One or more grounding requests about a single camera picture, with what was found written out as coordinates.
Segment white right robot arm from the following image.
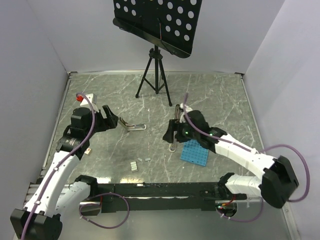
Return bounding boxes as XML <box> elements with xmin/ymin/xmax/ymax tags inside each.
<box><xmin>162</xmin><ymin>110</ymin><xmax>299</xmax><ymax>209</ymax></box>

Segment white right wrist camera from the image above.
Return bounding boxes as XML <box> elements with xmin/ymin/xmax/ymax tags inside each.
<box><xmin>179</xmin><ymin>103</ymin><xmax>193</xmax><ymax>123</ymax></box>

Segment metal staple magazine rail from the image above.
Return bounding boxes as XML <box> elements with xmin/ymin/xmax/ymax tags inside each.
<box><xmin>168</xmin><ymin>104</ymin><xmax>182</xmax><ymax>153</ymax></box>

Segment blue studded baseplate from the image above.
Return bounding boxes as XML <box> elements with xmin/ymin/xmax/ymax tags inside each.
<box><xmin>180</xmin><ymin>140</ymin><xmax>209</xmax><ymax>167</ymax></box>

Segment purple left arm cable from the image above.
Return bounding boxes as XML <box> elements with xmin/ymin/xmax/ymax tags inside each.
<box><xmin>19</xmin><ymin>92</ymin><xmax>130</xmax><ymax>240</ymax></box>

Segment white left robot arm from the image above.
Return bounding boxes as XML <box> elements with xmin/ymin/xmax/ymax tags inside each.
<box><xmin>10</xmin><ymin>105</ymin><xmax>119</xmax><ymax>240</ymax></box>

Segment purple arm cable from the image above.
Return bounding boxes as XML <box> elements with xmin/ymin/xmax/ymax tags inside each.
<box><xmin>182</xmin><ymin>92</ymin><xmax>311</xmax><ymax>223</ymax></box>
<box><xmin>19</xmin><ymin>92</ymin><xmax>130</xmax><ymax>240</ymax></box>

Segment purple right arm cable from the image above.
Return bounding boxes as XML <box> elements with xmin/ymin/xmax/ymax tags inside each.
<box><xmin>182</xmin><ymin>92</ymin><xmax>311</xmax><ymax>223</ymax></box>

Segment beige metal stapler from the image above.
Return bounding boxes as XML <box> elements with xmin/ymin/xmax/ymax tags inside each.
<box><xmin>118</xmin><ymin>117</ymin><xmax>147</xmax><ymax>132</ymax></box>

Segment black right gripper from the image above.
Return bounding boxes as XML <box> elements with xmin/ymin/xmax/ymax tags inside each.
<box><xmin>162</xmin><ymin>119</ymin><xmax>199</xmax><ymax>144</ymax></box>

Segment grey staple box tray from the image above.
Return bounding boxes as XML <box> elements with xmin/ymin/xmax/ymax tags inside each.
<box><xmin>130</xmin><ymin>161</ymin><xmax>138</xmax><ymax>172</ymax></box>

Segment black tripod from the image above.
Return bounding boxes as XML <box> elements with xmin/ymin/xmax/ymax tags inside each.
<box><xmin>135</xmin><ymin>45</ymin><xmax>173</xmax><ymax>107</ymax></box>

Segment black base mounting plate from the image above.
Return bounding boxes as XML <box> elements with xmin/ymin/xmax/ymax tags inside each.
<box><xmin>81</xmin><ymin>182</ymin><xmax>247</xmax><ymax>213</ymax></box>

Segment black perforated music stand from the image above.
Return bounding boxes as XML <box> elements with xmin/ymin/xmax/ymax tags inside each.
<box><xmin>112</xmin><ymin>0</ymin><xmax>202</xmax><ymax>59</ymax></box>

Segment small cardboard staple box lid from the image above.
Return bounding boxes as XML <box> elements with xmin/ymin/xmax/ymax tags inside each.
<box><xmin>84</xmin><ymin>148</ymin><xmax>92</xmax><ymax>155</ymax></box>

